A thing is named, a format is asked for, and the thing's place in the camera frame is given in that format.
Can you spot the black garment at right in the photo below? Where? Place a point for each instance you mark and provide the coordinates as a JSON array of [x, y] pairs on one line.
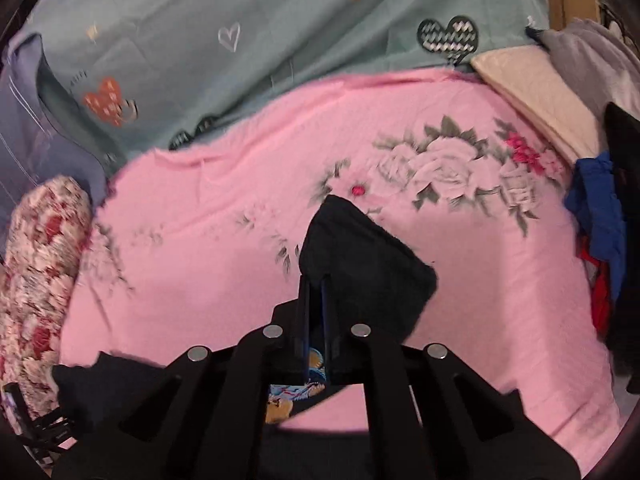
[[622, 133]]

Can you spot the red floral pillow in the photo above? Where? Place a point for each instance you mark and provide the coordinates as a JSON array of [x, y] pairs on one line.
[[48, 229]]

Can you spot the blue garment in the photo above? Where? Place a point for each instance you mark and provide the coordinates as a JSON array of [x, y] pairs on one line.
[[593, 201]]

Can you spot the blue-purple plaid pillow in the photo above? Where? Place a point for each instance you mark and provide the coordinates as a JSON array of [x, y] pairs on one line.
[[34, 147]]

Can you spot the pink floral bed sheet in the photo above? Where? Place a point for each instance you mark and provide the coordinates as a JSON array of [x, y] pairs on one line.
[[198, 246]]

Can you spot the red garment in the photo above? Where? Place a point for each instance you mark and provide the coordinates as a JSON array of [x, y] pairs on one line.
[[598, 274]]

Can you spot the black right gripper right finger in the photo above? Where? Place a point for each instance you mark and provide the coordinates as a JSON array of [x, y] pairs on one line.
[[430, 416]]

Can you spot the grey folded garment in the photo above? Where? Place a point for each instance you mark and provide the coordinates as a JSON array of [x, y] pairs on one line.
[[596, 65]]

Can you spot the cream quilted folded blanket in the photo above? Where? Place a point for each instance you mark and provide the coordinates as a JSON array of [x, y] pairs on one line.
[[526, 78]]

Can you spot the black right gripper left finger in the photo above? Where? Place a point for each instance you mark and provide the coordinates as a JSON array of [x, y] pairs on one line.
[[201, 414]]

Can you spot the dark navy pants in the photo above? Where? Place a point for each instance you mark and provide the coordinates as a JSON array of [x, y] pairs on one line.
[[344, 245]]

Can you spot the teal heart-print quilt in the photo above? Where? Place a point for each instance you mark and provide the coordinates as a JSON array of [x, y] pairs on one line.
[[139, 74]]

